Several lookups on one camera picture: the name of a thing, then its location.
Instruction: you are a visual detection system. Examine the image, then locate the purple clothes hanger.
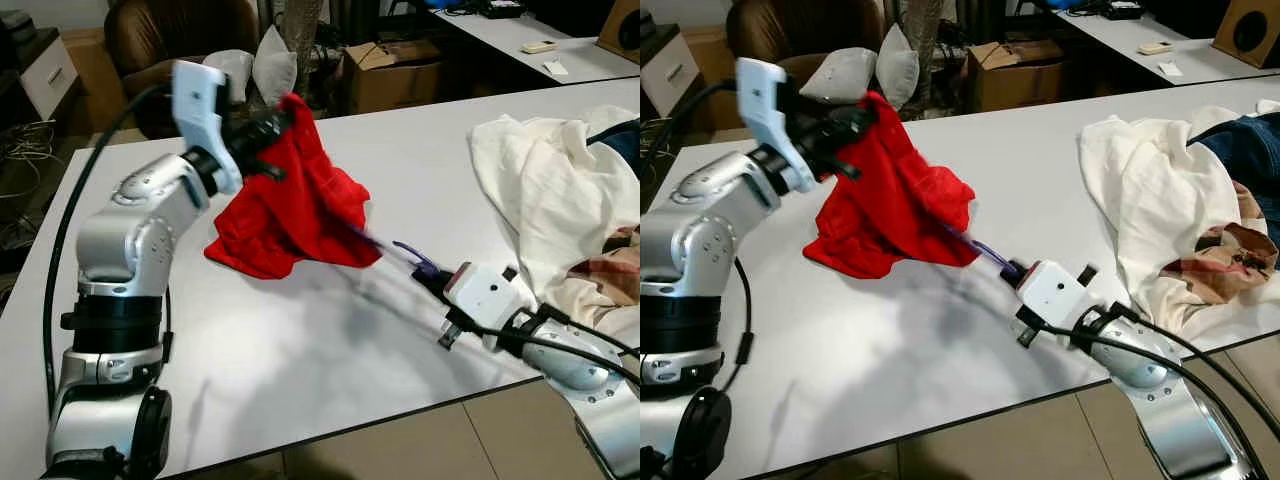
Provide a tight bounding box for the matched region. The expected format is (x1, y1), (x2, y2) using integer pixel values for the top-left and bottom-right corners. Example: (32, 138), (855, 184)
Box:
(350, 222), (446, 281)
(940, 222), (1026, 281)

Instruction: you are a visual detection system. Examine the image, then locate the red garment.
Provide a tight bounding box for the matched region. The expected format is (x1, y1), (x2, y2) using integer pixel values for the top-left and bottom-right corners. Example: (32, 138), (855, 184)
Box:
(203, 92), (383, 281)
(800, 90), (979, 281)

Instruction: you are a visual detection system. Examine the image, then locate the grey pillow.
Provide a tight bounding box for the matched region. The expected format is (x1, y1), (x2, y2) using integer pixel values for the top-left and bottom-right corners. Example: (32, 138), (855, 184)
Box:
(205, 48), (256, 101)
(875, 22), (921, 111)
(800, 47), (879, 103)
(250, 25), (299, 106)

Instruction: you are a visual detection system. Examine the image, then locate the grey textured trunk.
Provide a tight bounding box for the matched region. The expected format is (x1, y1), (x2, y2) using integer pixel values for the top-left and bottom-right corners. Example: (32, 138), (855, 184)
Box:
(895, 0), (946, 91)
(272, 0), (326, 96)

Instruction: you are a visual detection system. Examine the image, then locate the brown leather armchair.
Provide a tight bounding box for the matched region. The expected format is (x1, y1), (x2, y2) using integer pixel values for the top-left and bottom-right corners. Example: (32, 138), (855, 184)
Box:
(105, 0), (263, 141)
(725, 0), (886, 91)

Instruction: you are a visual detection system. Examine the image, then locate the cream white jacket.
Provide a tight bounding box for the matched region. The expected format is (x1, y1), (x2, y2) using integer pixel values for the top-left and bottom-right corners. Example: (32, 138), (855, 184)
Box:
(468, 105), (641, 346)
(1078, 100), (1280, 341)

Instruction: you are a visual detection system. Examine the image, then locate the brown cardboard box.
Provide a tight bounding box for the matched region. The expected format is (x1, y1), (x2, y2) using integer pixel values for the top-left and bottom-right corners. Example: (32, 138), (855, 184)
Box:
(965, 40), (1063, 113)
(340, 40), (446, 114)

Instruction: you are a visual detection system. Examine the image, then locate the white drawer cabinet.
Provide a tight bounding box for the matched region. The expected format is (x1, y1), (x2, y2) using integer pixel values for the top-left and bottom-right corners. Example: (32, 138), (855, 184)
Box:
(640, 25), (701, 116)
(0, 25), (79, 121)

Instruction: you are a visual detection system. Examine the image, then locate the beige plaid garment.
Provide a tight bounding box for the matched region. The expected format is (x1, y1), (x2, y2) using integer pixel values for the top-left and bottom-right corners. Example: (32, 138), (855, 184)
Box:
(560, 225), (641, 311)
(1160, 180), (1280, 306)

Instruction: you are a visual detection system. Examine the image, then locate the blue denim garment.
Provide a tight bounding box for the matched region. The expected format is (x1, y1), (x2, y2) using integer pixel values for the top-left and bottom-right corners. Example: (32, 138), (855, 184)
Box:
(585, 118), (641, 181)
(1190, 113), (1280, 251)

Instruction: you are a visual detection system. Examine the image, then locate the wooden speaker box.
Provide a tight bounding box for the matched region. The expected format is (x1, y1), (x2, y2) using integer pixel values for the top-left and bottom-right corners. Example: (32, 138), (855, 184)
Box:
(1212, 0), (1280, 69)
(598, 0), (641, 63)

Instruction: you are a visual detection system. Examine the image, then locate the white table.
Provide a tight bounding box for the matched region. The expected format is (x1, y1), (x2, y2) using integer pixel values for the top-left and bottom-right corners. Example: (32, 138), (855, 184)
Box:
(430, 5), (641, 86)
(1050, 5), (1280, 86)

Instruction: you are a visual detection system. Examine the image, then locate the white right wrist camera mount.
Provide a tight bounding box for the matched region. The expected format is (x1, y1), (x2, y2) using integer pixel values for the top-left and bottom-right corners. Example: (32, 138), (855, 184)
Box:
(443, 262), (536, 331)
(1015, 260), (1101, 326)

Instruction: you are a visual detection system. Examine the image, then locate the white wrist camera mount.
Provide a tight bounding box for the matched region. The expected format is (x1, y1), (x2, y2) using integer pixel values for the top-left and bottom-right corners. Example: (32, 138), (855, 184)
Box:
(170, 60), (244, 196)
(735, 57), (816, 196)
(1015, 260), (1101, 326)
(443, 262), (536, 331)

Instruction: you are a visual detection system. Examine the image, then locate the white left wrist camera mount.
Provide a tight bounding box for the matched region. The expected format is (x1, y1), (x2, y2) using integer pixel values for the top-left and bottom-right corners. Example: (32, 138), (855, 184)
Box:
(735, 57), (816, 196)
(170, 60), (244, 196)

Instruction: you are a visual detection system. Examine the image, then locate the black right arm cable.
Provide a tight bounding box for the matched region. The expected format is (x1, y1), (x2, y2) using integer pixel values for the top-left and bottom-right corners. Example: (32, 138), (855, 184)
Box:
(462, 305), (641, 391)
(1035, 303), (1280, 476)

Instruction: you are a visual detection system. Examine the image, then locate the thin black cable with ferrite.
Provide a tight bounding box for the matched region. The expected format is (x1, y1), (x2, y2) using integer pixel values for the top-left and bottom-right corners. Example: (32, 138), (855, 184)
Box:
(158, 288), (175, 366)
(718, 258), (757, 393)

